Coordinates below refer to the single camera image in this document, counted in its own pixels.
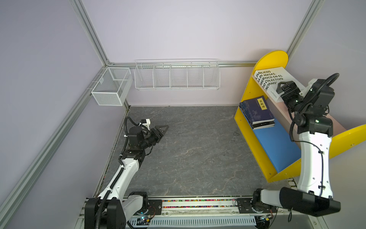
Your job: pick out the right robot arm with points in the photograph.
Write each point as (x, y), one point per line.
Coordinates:
(313, 195)

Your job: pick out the black book orange title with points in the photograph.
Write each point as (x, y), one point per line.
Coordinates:
(263, 125)

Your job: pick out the white mesh basket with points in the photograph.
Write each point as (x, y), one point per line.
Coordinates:
(113, 86)

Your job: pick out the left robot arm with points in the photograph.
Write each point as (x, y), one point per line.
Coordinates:
(109, 210)

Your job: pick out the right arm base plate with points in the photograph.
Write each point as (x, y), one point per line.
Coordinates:
(245, 206)

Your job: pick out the dark blue thin book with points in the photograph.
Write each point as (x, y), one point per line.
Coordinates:
(256, 110)

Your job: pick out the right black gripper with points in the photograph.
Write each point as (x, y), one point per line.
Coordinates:
(291, 88)

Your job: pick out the white wire wall rack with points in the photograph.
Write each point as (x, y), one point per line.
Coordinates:
(177, 74)

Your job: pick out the yellow pink blue shelf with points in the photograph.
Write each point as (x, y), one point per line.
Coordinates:
(278, 157)

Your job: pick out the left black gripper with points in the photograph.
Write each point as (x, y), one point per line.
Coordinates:
(162, 132)

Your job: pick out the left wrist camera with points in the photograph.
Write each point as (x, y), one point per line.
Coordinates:
(145, 123)

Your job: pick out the aluminium front rail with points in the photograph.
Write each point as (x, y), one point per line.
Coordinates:
(220, 213)

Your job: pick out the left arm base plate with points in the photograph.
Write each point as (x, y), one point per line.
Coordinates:
(154, 207)

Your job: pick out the white paper file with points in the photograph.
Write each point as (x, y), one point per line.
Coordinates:
(270, 78)

